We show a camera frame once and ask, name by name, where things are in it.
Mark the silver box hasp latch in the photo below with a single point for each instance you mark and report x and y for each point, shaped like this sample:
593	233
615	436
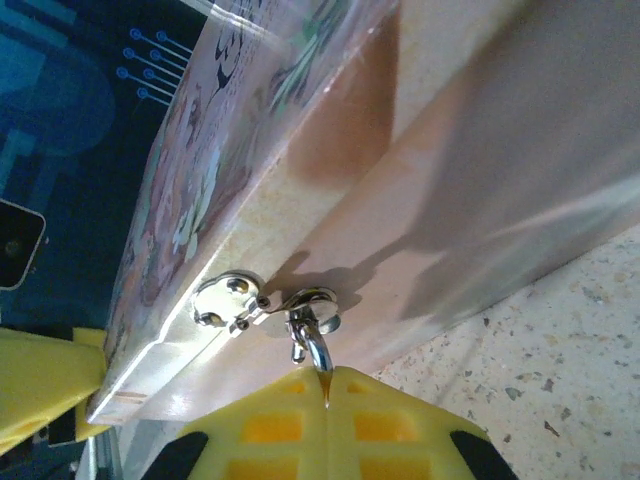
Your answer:
225	300

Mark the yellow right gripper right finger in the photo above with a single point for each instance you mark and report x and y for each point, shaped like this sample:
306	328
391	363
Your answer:
395	430

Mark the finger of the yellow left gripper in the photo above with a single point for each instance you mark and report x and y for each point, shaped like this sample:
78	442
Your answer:
97	425
45	380

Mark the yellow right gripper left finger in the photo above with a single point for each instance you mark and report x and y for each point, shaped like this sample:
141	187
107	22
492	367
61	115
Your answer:
265	430

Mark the pink illustrated storage box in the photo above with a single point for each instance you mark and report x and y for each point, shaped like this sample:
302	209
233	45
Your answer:
350	175

